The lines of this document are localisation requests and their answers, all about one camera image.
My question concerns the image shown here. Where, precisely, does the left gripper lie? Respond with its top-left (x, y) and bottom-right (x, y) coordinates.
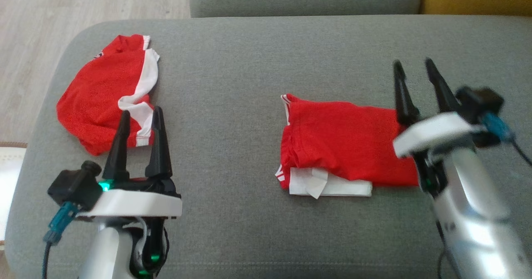
top-left (76, 106), bottom-right (183, 220)

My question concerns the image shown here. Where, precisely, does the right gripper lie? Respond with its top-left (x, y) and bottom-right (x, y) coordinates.
top-left (392, 57), bottom-right (485, 199)

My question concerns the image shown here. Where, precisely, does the red white jersey shirt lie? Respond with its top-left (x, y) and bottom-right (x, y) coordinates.
top-left (274, 93), bottom-right (420, 200)

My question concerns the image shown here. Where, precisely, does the grey sofa ottoman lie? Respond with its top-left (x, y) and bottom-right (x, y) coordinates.
top-left (4, 15), bottom-right (532, 279)

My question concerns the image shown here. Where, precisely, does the right camera cable blue plug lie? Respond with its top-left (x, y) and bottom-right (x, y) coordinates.
top-left (481, 112), bottom-right (532, 166)

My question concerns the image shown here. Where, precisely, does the camera cable blue plug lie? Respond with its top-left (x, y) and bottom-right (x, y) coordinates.
top-left (481, 112), bottom-right (532, 166)
top-left (41, 201), bottom-right (80, 279)

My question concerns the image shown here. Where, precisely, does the left camera cable blue plug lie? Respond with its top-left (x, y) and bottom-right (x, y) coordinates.
top-left (41, 201), bottom-right (80, 279)

